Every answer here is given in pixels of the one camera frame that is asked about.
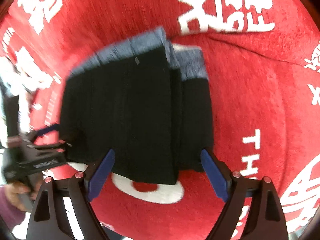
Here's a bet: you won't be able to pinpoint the black pants with grey waistband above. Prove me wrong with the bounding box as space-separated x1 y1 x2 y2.
59 28 213 185

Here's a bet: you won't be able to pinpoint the maroon sleeve left forearm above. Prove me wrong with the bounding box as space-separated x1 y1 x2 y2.
0 186 25 230

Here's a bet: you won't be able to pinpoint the person's left hand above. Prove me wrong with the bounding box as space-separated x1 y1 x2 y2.
4 179 43 212

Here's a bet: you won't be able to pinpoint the person's dark grey trouser legs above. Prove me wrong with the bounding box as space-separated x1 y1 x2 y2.
100 221 143 239

